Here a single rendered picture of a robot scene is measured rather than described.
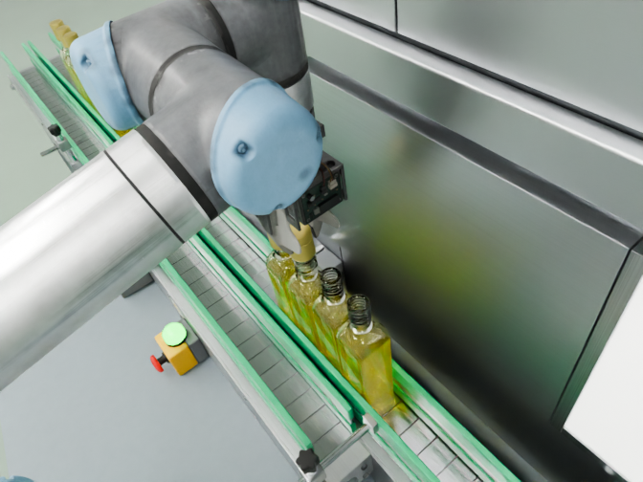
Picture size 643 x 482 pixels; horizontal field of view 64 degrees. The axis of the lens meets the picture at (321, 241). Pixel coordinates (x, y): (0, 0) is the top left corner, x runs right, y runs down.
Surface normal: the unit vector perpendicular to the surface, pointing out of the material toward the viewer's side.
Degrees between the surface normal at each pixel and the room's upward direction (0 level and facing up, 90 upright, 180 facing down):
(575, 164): 90
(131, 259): 87
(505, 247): 90
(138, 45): 30
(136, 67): 46
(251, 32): 79
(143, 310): 0
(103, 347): 0
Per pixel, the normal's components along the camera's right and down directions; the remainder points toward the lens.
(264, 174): 0.61, 0.55
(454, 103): -0.78, 0.52
